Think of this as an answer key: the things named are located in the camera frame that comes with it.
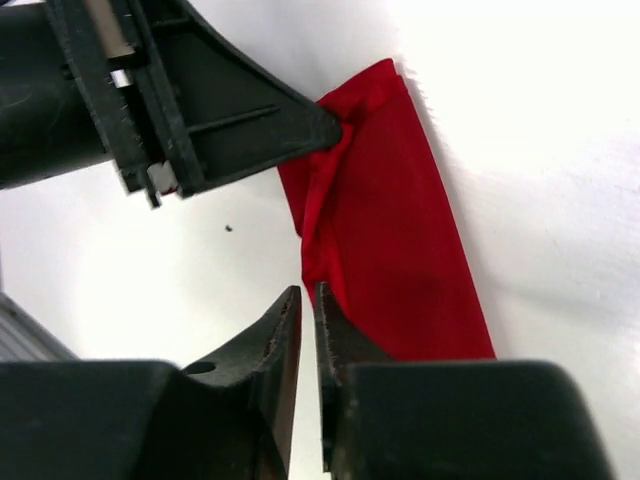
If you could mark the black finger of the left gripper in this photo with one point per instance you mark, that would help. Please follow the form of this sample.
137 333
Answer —
234 117

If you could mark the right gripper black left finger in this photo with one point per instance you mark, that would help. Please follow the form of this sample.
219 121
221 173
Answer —
253 379

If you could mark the aluminium front rail frame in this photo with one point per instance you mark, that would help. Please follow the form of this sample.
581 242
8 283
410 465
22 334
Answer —
23 339

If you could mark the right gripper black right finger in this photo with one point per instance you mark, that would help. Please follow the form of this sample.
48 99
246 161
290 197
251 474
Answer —
338 344

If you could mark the red cloth napkin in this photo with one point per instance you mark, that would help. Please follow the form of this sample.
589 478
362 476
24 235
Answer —
376 225

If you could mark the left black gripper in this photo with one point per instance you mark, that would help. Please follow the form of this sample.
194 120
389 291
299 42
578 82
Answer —
83 82

